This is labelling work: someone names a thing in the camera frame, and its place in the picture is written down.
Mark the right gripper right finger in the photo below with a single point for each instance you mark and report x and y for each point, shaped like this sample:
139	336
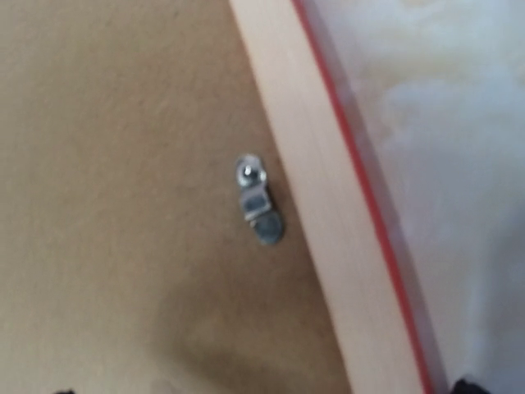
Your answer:
499	383

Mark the wooden red picture frame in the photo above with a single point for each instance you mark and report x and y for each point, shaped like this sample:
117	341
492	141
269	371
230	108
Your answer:
346	236

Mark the brown cardboard backing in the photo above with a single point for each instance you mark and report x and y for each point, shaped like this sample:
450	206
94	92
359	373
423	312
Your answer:
126	262

